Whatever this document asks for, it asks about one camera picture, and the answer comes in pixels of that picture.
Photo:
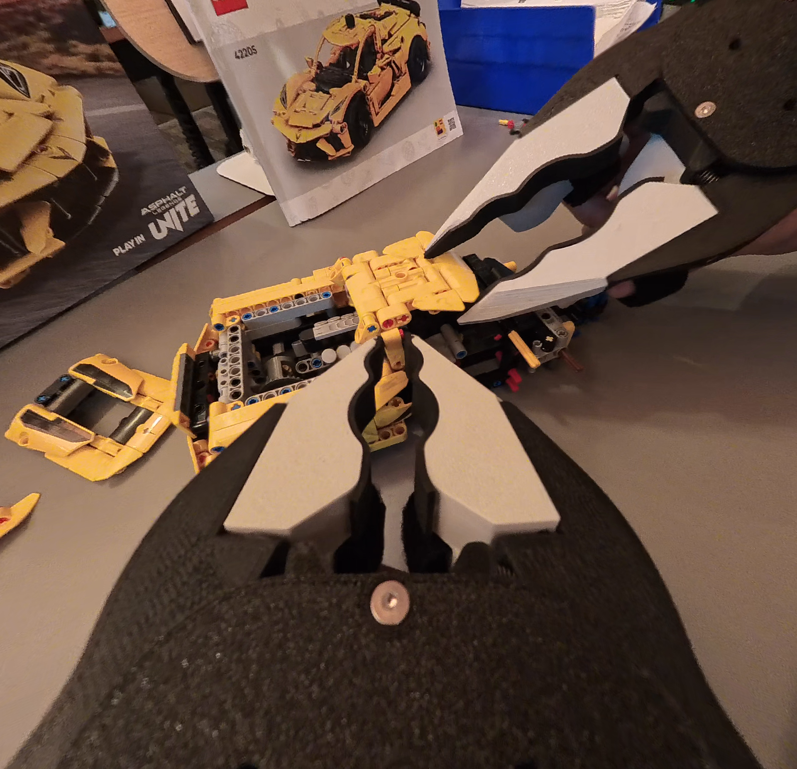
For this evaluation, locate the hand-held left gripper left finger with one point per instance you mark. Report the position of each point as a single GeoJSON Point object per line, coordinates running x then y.
{"type": "Point", "coordinates": [292, 470]}

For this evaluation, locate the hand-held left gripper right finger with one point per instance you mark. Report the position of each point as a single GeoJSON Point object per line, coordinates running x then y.
{"type": "Point", "coordinates": [492, 470]}

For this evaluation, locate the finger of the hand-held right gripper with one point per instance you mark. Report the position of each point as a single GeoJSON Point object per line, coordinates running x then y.
{"type": "Point", "coordinates": [622, 246]}
{"type": "Point", "coordinates": [560, 140]}

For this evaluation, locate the yellow toy car model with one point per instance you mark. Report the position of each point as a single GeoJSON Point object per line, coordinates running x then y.
{"type": "Point", "coordinates": [398, 271]}

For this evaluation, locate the yellow wedge brick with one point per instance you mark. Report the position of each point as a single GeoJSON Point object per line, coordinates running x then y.
{"type": "Point", "coordinates": [18, 513]}

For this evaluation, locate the grey desk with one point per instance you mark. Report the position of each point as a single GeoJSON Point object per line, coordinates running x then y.
{"type": "Point", "coordinates": [654, 439]}

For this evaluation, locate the person's right hand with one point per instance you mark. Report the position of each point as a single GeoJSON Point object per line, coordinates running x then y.
{"type": "Point", "coordinates": [591, 214]}

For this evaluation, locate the cluster of small black bricks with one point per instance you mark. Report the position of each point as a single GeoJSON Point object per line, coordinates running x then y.
{"type": "Point", "coordinates": [514, 124]}

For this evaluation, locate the blue plastic bin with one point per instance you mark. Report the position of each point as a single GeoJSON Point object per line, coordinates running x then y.
{"type": "Point", "coordinates": [517, 53]}

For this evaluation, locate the yellow toy car hood section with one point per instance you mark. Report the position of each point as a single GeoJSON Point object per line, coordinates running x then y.
{"type": "Point", "coordinates": [106, 408]}

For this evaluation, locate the toy car instruction booklet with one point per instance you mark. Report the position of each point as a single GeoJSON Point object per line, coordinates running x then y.
{"type": "Point", "coordinates": [324, 96]}

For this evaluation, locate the toy car cardboard box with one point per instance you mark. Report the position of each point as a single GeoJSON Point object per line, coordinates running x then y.
{"type": "Point", "coordinates": [93, 190]}

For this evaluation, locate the white flat base plate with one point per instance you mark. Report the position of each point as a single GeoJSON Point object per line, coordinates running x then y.
{"type": "Point", "coordinates": [249, 174]}

